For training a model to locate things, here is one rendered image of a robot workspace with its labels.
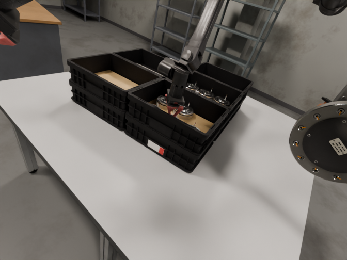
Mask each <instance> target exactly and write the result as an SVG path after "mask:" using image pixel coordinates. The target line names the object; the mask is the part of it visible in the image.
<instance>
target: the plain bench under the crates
mask: <svg viewBox="0 0 347 260"><path fill-rule="evenodd" d="M70 78H71V73H69V72H63V73H55V74H48V75H40V76H33V77H26V78H18V79H10V80H3V81H0V110H1V111H2V112H3V113H4V114H5V116H6V117H7V118H8V119H9V121H10V123H11V126H12V129H13V132H14V135H15V137H16V140H17V143H18V146H19V149H20V151H21V154H22V157H23V160H24V163H25V166H26V168H27V170H28V171H29V173H35V172H37V170H38V165H37V161H36V158H35V154H34V151H35V152H36V153H37V154H38V156H39V157H40V158H41V159H42V161H43V162H44V163H45V164H46V165H47V167H48V168H49V169H50V170H51V172H52V173H53V174H54V175H55V176H56V178H57V179H58V180H59V181H60V182H61V184H62V185H63V186H64V187H65V188H66V190H67V191H68V193H69V194H70V195H71V196H72V197H73V199H74V200H75V201H76V202H77V203H78V205H79V206H80V207H81V208H82V209H83V211H84V212H85V213H86V214H87V216H88V217H89V218H90V219H91V220H92V222H93V223H94V224H95V225H96V226H97V228H98V229H99V230H100V260H116V259H117V252H118V253H119V254H120V256H121V257H122V258H123V259H124V260H299V256H300V252H301V247H302V241H303V235H304V229H305V224H306V218H307V213H308V207H309V201H310V196H311V190H312V184H313V178H314V175H313V174H311V173H309V172H308V171H306V170H305V169H304V168H303V167H301V166H300V165H299V164H298V163H297V161H296V160H295V159H294V157H293V155H292V153H291V151H290V147H289V137H290V133H291V130H292V128H293V126H294V124H295V122H296V121H297V120H295V119H293V118H291V117H289V116H287V115H285V114H283V113H281V112H279V111H277V110H275V109H273V108H271V107H269V106H267V105H265V104H263V103H260V102H258V101H256V100H254V99H252V98H250V97H248V96H246V98H245V100H244V101H243V103H242V105H241V108H240V109H239V110H238V112H237V113H236V114H235V116H234V117H233V118H232V120H231V121H229V124H228V125H227V126H226V128H225V129H224V130H223V132H222V133H221V134H220V136H219V137H218V138H217V140H216V141H214V143H213V145H212V146H211V148H210V149H209V150H208V152H207V153H206V155H205V156H204V157H203V159H202V160H201V161H200V163H199V164H198V165H197V167H196V168H195V169H194V171H193V172H192V173H188V172H186V171H185V170H183V169H181V168H180V167H178V166H177V165H175V164H173V163H172V162H170V161H169V160H167V159H166V158H164V157H163V156H161V155H160V154H158V153H156V152H155V151H153V150H151V149H150V148H148V147H147V146H145V145H144V144H142V143H140V142H139V141H137V140H136V139H134V138H132V137H131V136H129V135H128V134H126V133H125V132H124V130H120V129H118V128H117V127H115V126H113V125H112V124H110V123H109V122H107V121H105V120H104V119H102V118H101V117H99V116H97V115H96V114H95V113H93V112H91V111H90V110H88V109H87V108H85V107H84V106H82V105H80V104H79V103H77V102H76V101H74V100H72V99H71V97H72V96H73V94H72V92H71V90H72V86H70V85H69V79H70Z"/></svg>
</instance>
